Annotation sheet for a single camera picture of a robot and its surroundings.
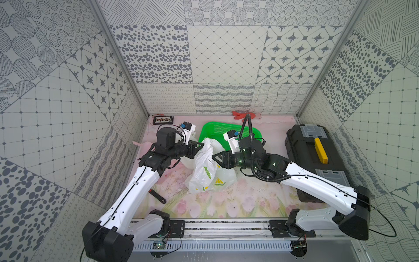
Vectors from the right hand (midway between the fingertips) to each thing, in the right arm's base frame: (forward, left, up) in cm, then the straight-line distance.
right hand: (216, 157), depth 69 cm
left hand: (+5, +4, +2) cm, 7 cm away
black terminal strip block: (+45, +40, -23) cm, 65 cm away
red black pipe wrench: (-10, +29, -25) cm, 39 cm away
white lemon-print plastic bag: (-5, +4, -7) cm, 9 cm away
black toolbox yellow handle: (+13, -50, -11) cm, 52 cm away
